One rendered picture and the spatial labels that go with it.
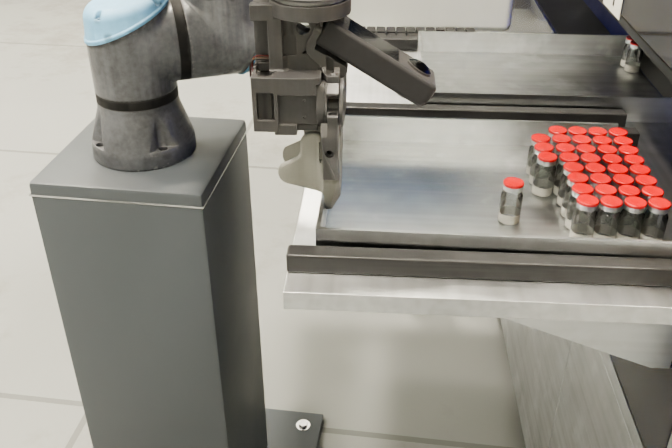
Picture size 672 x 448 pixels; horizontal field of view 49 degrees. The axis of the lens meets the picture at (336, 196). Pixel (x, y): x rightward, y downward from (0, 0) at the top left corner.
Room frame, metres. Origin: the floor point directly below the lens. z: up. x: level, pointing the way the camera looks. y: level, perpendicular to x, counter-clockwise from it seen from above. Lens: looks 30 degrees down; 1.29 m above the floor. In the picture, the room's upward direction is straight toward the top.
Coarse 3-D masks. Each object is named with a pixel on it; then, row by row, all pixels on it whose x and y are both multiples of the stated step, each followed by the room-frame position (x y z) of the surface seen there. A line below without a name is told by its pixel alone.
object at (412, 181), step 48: (384, 144) 0.81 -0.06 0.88; (432, 144) 0.81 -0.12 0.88; (480, 144) 0.81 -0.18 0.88; (528, 144) 0.81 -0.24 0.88; (384, 192) 0.70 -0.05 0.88; (432, 192) 0.70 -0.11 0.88; (480, 192) 0.70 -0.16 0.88; (528, 192) 0.70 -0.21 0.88; (336, 240) 0.57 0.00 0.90; (384, 240) 0.57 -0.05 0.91; (432, 240) 0.56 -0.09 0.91; (480, 240) 0.56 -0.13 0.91; (528, 240) 0.56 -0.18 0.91; (576, 240) 0.55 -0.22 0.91; (624, 240) 0.55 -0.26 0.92
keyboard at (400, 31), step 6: (372, 30) 1.43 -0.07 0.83; (378, 30) 1.43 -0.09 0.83; (384, 30) 1.43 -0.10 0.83; (390, 30) 1.43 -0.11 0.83; (396, 30) 1.44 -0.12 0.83; (402, 30) 1.43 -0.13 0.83; (408, 30) 1.43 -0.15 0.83; (414, 30) 1.43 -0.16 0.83; (420, 30) 1.43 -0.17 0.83; (426, 30) 1.44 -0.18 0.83; (432, 30) 1.43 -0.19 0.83; (438, 30) 1.44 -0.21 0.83; (444, 30) 1.44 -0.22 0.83; (450, 30) 1.43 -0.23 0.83; (456, 30) 1.44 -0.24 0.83; (462, 30) 1.43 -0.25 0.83; (468, 30) 1.43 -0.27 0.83; (474, 30) 1.43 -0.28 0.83
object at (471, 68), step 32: (448, 32) 1.16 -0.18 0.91; (480, 32) 1.15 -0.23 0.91; (448, 64) 1.10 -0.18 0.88; (480, 64) 1.10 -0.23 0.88; (512, 64) 1.10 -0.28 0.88; (544, 64) 1.10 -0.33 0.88; (576, 64) 1.10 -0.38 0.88; (608, 64) 1.10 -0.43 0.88; (448, 96) 0.90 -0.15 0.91; (480, 96) 0.90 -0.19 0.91; (512, 96) 0.90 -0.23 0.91; (544, 96) 0.89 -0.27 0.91; (576, 96) 0.89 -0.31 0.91; (608, 96) 0.89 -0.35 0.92; (640, 96) 0.89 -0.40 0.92
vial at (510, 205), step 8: (504, 192) 0.64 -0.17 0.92; (512, 192) 0.63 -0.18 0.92; (520, 192) 0.63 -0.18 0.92; (504, 200) 0.63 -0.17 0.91; (512, 200) 0.63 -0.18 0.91; (520, 200) 0.63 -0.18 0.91; (504, 208) 0.63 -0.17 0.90; (512, 208) 0.63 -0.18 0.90; (520, 208) 0.63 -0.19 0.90; (504, 216) 0.63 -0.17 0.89; (512, 216) 0.63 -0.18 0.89; (512, 224) 0.63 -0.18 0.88
